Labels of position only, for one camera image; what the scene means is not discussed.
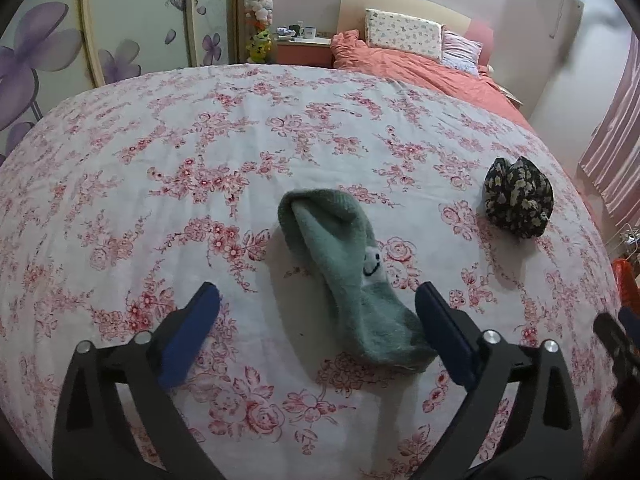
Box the column of plush toys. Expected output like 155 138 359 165
242 0 277 64

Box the floral sliding wardrobe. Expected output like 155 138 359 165
0 0 241 161

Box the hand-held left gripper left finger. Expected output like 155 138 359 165
51 281 228 480

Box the beige and pink headboard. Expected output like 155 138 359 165
337 0 495 68

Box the wire rack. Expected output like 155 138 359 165
607 225 640 261

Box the pink striped pillow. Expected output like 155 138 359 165
441 31 483 76

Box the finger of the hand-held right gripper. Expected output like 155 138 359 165
593 307 640 376

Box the pink curtain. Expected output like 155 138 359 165
577 50 640 216

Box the green fuzzy sock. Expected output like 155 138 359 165
277 188 441 373

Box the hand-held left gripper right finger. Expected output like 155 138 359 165
414 281 586 480

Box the pink nightstand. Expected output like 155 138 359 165
274 37 333 67

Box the pink floral bedsheet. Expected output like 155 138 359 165
0 62 626 480

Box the white floral pillow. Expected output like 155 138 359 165
365 8 443 56

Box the black floral scrunchie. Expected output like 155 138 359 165
483 156 555 238

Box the orange duvet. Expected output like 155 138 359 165
330 30 531 128

